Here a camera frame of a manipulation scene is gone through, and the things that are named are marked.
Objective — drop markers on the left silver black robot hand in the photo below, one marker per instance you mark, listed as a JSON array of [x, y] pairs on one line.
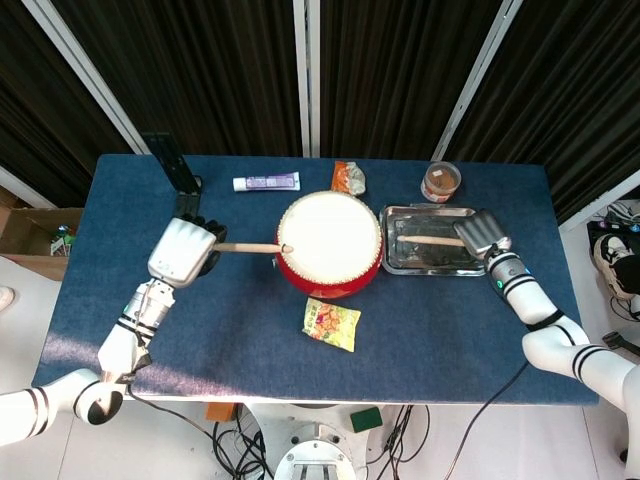
[[177, 250]]

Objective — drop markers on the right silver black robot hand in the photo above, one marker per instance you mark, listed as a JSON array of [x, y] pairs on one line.
[[482, 232]]

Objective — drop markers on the plain wooden drumstick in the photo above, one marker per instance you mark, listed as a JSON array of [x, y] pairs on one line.
[[430, 240]]

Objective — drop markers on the wooden drumstick dark-marked tip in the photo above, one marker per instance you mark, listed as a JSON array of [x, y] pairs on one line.
[[250, 247]]

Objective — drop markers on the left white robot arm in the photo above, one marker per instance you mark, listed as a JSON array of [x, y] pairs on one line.
[[120, 345]]

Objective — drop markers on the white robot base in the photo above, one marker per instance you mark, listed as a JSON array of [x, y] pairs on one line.
[[310, 435]]

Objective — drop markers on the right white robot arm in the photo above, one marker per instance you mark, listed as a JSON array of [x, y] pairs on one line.
[[530, 300]]

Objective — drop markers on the rectangular steel tray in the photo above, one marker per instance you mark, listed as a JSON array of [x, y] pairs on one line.
[[425, 260]]

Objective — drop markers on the red drum white head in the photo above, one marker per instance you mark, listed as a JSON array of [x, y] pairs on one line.
[[330, 220]]

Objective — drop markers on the clear jar brown contents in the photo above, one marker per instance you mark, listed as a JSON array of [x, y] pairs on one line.
[[440, 182]]

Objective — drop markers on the blue felt table mat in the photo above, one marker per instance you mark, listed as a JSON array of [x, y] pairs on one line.
[[450, 340]]

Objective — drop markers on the white purple toothpaste tube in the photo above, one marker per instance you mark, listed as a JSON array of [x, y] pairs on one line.
[[270, 181]]

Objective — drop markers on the black white sneaker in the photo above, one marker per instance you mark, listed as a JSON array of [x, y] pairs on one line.
[[617, 260]]

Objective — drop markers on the crumpled orange snack packet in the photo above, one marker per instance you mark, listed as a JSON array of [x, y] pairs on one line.
[[345, 177]]

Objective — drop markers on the brown cardboard box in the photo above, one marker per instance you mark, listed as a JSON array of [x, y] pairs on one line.
[[30, 225]]

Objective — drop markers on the orange block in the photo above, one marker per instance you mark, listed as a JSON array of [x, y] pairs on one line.
[[220, 412]]

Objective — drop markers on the yellow green snack packet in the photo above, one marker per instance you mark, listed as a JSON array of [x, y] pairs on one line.
[[330, 322]]

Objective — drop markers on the black pleated curtain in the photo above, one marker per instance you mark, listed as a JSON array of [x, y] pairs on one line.
[[30, 100], [575, 90], [200, 75], [400, 75]]

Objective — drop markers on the pale pink shoe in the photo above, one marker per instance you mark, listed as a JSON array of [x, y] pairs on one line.
[[6, 299]]

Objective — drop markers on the green square block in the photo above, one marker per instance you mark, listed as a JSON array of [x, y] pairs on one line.
[[366, 420]]

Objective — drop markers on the black perforated flat rail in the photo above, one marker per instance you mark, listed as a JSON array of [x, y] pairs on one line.
[[187, 202]]

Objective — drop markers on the black upright bracket post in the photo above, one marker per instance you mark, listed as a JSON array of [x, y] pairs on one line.
[[172, 162]]

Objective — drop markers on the white partition frame post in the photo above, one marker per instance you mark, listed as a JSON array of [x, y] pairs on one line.
[[85, 70], [600, 200], [25, 185], [475, 75], [306, 75]]

